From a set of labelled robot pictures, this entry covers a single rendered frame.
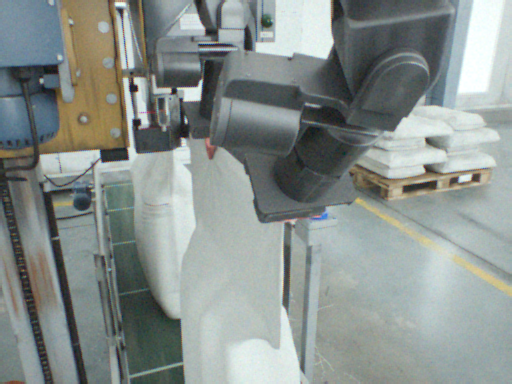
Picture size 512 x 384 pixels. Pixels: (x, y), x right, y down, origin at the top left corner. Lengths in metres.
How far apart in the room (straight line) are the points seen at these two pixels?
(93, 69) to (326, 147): 0.68
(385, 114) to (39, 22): 0.52
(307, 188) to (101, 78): 0.64
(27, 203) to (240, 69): 0.82
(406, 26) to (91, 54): 0.74
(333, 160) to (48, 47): 0.47
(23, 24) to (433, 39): 0.54
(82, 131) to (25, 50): 0.31
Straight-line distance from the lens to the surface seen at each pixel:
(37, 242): 1.08
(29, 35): 0.67
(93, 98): 0.93
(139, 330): 1.42
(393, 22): 0.26
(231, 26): 0.59
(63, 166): 3.78
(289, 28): 4.81
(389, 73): 0.26
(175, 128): 0.96
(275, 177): 0.39
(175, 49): 0.60
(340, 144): 0.30
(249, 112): 0.29
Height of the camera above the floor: 1.25
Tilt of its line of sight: 21 degrees down
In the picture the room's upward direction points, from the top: straight up
